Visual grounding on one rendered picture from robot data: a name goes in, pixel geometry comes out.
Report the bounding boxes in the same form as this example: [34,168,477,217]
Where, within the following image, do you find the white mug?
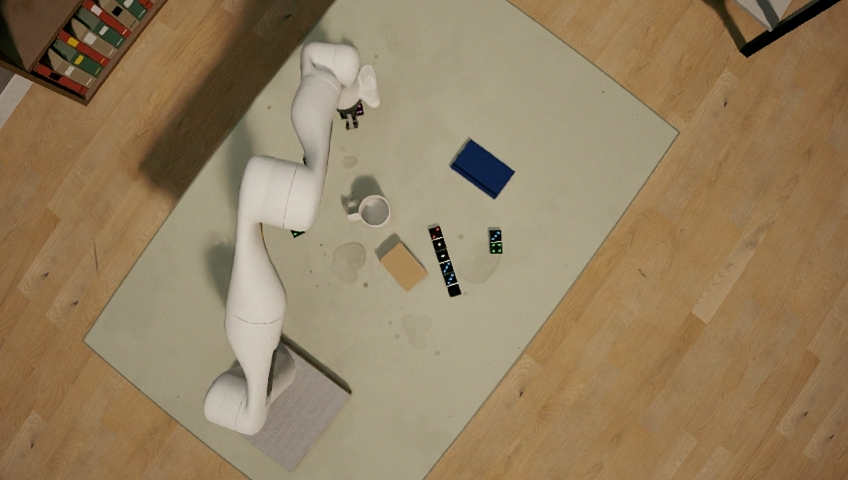
[347,195,392,228]

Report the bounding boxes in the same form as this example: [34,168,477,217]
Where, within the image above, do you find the dark blue rectangular block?
[450,139,515,200]

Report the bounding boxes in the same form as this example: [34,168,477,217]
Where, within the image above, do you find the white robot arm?
[203,42,380,435]

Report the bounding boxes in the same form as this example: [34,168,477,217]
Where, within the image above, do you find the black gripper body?
[337,99,362,118]

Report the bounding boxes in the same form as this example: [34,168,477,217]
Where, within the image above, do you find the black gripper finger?
[346,108,358,130]

